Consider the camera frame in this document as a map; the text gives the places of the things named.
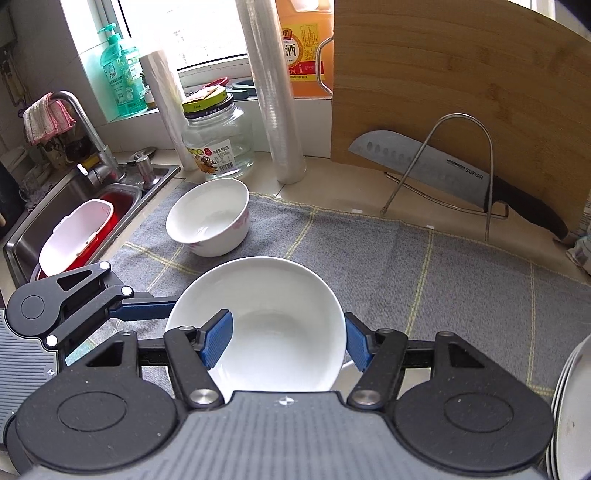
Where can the red plastic basin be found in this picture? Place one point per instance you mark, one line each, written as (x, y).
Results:
(122, 207)

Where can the tall cling film roll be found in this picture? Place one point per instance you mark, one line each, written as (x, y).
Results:
(272, 115)

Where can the window with white frame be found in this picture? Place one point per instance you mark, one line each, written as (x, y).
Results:
(194, 27)

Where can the green dish soap bottle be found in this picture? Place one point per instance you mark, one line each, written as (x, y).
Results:
(124, 83)

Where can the white floral bowl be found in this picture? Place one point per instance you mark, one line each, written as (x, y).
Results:
(203, 207)
(277, 314)

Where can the bamboo cutting board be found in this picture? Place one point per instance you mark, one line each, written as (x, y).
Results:
(438, 69)

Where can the red round lid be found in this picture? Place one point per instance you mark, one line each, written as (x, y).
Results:
(219, 82)

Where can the teal round lid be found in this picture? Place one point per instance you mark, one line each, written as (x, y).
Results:
(242, 87)

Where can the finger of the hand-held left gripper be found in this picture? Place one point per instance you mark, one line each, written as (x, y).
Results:
(143, 308)

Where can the steel sink knob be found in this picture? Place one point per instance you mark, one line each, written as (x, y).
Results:
(144, 170)

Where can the pink dishcloth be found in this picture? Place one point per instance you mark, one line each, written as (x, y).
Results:
(44, 120)

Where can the glass jar with yellow-green lid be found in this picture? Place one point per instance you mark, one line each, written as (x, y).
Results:
(217, 147)

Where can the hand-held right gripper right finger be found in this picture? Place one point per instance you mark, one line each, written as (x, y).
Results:
(358, 341)

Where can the grey and teal checked towel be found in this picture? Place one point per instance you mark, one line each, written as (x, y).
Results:
(415, 286)

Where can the steel faucet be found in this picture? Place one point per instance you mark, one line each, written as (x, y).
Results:
(87, 129)

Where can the steel sink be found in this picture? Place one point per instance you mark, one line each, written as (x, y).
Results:
(60, 198)

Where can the short cling film roll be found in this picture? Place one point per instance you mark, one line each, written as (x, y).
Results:
(161, 101)

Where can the orange plastic jug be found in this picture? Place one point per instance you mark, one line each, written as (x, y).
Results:
(300, 55)

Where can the white fruit-print plate with stain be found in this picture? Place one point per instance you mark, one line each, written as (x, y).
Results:
(555, 443)

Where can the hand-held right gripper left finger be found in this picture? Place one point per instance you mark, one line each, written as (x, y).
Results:
(217, 339)

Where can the white plastic strainer basket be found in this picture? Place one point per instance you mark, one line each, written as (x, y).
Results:
(69, 235)

